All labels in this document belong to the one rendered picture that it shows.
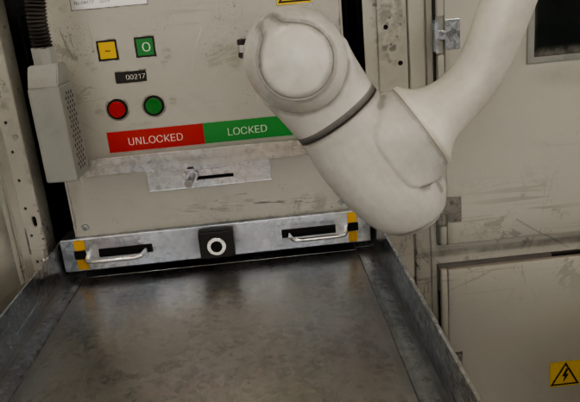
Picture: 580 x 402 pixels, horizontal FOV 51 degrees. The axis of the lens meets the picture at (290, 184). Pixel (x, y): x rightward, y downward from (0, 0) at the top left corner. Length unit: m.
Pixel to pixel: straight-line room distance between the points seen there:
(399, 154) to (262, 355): 0.34
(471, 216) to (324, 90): 0.60
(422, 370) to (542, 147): 0.51
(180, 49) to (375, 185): 0.49
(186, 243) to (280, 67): 0.58
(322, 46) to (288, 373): 0.41
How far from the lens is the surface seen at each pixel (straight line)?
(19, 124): 1.11
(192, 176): 1.03
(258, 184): 1.06
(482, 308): 1.21
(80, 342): 0.95
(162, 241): 1.09
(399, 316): 0.89
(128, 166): 1.03
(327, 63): 0.57
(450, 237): 1.13
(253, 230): 1.07
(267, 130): 1.04
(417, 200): 0.66
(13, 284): 1.19
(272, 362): 0.81
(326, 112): 0.62
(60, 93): 0.96
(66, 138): 0.97
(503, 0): 0.68
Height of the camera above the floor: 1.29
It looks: 17 degrees down
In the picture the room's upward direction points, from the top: 5 degrees counter-clockwise
